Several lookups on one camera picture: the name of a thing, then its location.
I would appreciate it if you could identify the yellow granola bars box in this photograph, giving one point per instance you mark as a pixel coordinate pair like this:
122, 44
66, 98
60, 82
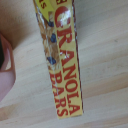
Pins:
66, 66

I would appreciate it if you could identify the pink plastic mug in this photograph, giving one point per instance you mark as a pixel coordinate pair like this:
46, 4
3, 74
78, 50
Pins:
6, 81

